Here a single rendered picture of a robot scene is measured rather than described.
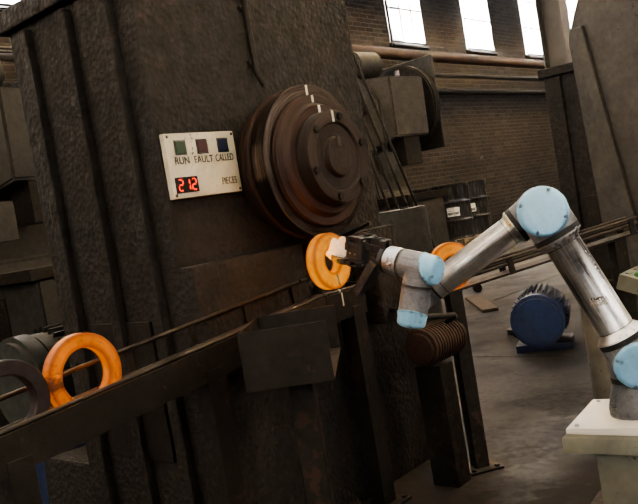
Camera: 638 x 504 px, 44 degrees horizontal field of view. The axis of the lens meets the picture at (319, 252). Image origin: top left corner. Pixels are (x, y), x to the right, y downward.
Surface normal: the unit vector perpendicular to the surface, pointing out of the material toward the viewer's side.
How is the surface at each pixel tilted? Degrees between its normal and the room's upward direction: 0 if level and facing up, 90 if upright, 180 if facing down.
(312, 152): 90
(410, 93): 91
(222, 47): 90
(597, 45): 90
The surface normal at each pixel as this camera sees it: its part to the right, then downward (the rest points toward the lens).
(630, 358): -0.16, 0.20
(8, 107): 0.85, -0.09
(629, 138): -0.80, 0.17
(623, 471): -0.56, 0.14
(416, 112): 0.69, -0.05
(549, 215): -0.29, -0.03
